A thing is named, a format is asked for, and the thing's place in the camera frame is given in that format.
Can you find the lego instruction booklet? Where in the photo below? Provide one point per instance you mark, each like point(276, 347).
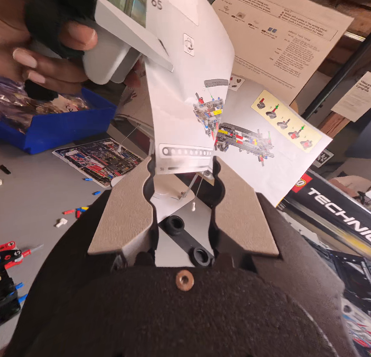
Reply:
point(188, 72)

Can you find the person's left hand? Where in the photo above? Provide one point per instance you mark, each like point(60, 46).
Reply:
point(76, 38)

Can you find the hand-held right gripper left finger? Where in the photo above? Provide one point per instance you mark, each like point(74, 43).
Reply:
point(121, 217)

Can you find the colourful sticker sheet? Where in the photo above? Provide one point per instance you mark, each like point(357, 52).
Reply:
point(98, 159)

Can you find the black rubber lego tire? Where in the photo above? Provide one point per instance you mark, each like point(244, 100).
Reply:
point(175, 225)
point(201, 257)

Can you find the black metal pole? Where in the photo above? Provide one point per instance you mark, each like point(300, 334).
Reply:
point(336, 78)

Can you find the lego car chassis assembly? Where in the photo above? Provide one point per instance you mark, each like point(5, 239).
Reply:
point(8, 257)

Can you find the scattered small lego pins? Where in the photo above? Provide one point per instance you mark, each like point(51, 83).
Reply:
point(69, 212)

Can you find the black lego car box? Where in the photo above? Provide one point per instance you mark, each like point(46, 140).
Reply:
point(333, 212)

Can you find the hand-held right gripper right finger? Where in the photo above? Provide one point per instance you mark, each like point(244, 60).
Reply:
point(243, 217)

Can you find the white paper notice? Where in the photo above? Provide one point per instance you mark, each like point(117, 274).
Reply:
point(353, 98)

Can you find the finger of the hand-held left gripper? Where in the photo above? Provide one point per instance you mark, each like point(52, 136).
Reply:
point(124, 29)

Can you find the plastic bags of lego parts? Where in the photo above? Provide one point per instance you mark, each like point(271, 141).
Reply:
point(29, 101)

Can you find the white lego connector piece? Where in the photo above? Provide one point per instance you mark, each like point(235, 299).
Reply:
point(61, 222)

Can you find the small square marker tag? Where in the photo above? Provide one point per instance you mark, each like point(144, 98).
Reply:
point(324, 158)

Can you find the large blue plastic bin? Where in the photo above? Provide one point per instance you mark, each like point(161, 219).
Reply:
point(58, 130)

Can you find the printed instruction sign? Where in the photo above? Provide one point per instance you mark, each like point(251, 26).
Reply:
point(289, 29)

